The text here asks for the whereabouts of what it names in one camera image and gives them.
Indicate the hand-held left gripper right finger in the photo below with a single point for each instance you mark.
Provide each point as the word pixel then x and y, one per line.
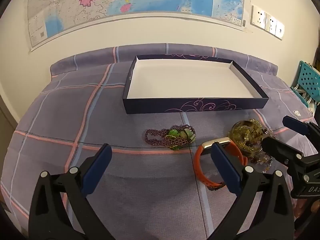
pixel 225 167

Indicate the green bead earring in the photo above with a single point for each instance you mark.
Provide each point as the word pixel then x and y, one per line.
pixel 189 133
pixel 172 133

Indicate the amber bangle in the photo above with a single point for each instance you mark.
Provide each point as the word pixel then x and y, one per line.
pixel 246 124

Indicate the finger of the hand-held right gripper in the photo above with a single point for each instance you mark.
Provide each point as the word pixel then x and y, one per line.
pixel 296 125
pixel 277 148

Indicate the orange smartwatch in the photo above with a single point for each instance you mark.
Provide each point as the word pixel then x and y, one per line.
pixel 197 160

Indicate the purple checked bedsheet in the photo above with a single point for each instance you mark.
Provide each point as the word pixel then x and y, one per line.
pixel 75 110

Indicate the white wall socket panel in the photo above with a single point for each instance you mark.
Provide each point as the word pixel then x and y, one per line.
pixel 271 23
pixel 258 17
pixel 280 30

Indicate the teal perforated basket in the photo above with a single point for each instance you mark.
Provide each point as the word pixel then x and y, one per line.
pixel 308 77

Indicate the navy cardboard box tray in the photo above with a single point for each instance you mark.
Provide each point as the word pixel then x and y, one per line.
pixel 187 85

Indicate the small white tag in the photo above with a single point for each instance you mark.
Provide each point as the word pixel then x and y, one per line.
pixel 297 112

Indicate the clear crystal pendant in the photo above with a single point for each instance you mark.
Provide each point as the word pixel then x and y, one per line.
pixel 265 166

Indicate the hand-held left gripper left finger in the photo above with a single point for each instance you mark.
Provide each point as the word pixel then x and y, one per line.
pixel 97 170

